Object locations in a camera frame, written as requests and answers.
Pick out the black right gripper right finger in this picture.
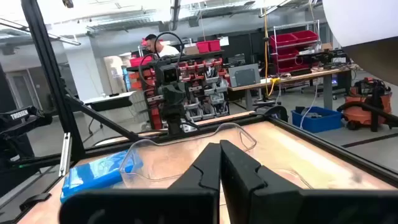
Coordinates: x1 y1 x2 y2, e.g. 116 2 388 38
219 139 398 224

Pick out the rack of small parts bins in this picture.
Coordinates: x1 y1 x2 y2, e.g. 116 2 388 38
126 51 231 131

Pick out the red storage bin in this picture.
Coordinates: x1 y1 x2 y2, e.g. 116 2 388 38
208 39 222 52
196 40 210 54

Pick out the white cable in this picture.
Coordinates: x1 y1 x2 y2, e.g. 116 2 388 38
298 81 320 130

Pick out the wire shelf with red bins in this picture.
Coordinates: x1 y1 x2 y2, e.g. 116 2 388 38
268 20 322 75

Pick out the black aluminium frame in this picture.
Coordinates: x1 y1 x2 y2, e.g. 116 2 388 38
0 0 398 224

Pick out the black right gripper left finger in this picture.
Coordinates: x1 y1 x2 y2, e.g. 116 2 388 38
58 142 222 224

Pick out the cardboard box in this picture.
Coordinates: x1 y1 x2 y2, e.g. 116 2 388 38
183 45 200 56

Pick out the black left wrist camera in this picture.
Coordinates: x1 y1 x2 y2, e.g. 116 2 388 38
154 63 182 85

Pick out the wooden workbench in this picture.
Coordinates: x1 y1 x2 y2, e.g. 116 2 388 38
228 66 363 112

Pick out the blue plastic floor bin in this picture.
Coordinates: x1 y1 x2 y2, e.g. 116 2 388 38
290 106 344 134

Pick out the person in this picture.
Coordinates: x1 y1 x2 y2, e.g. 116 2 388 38
144 33 181 58

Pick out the black plastic clamp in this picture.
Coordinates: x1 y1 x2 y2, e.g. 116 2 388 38
263 105 289 123
19 192 53 213

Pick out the clear plastic bin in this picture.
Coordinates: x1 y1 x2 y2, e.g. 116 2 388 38
119 122 258 190

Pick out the orange shop vacuum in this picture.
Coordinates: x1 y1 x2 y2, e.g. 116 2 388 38
336 77 398 132

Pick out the white table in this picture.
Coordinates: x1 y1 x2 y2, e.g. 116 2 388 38
81 90 138 135

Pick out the yellow cable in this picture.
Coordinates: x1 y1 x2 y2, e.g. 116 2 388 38
262 0 281 98

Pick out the grey equipment box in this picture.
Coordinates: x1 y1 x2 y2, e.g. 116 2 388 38
228 63 262 88

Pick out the silver metal bar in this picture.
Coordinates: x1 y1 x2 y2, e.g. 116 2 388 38
58 133 73 177

